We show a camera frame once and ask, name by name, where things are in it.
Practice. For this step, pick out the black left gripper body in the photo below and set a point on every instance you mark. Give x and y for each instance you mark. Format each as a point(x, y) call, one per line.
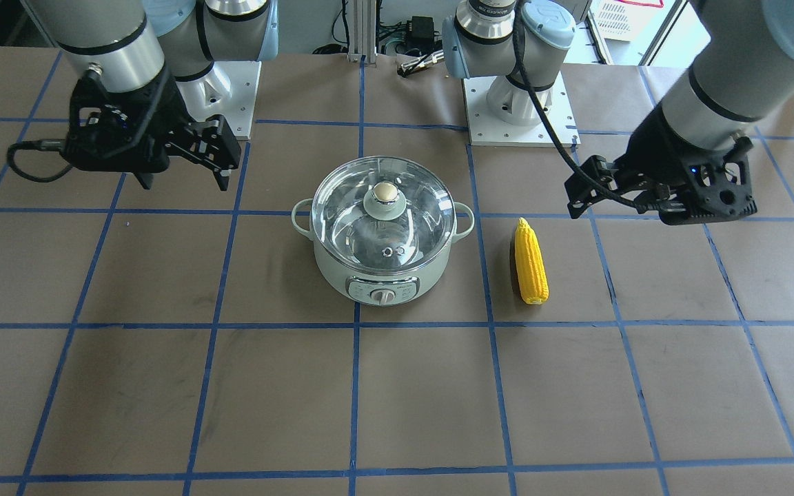
point(653, 151)

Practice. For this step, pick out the aluminium frame post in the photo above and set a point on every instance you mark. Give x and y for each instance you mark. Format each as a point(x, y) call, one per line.
point(361, 26)

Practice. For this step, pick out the black power brick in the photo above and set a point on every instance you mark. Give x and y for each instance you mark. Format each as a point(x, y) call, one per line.
point(421, 33)

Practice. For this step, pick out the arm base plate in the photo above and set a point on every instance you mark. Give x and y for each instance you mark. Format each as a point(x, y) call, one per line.
point(229, 89)
point(501, 115)

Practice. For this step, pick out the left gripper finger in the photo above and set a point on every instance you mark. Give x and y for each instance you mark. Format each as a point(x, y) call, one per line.
point(598, 179)

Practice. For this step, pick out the pale green electric pot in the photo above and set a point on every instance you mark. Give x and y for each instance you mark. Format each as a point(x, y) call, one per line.
point(384, 291)

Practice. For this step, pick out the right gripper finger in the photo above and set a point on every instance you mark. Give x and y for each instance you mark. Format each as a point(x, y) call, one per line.
point(211, 144)

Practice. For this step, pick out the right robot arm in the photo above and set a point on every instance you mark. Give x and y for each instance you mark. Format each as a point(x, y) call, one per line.
point(131, 41)

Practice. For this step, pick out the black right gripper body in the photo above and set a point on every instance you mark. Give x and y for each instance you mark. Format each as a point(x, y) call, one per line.
point(160, 109)

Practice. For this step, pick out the glass pot lid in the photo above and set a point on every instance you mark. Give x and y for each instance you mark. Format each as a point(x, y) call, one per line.
point(383, 215)

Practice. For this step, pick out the yellow corn cob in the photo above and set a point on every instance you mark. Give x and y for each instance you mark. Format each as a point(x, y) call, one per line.
point(530, 270)

